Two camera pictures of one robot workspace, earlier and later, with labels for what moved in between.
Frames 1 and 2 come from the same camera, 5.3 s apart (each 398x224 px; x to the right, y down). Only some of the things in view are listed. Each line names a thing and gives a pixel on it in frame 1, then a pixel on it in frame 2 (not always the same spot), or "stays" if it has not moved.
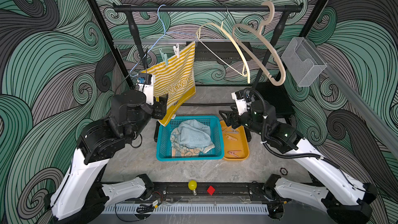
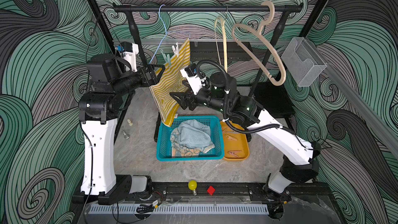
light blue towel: [193, 135] stays
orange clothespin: [231, 138] stays
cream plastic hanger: [239, 72] → [224, 40]
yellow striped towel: [175, 78] stays
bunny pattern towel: [179, 151] stays
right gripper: [230, 115] → [188, 97]
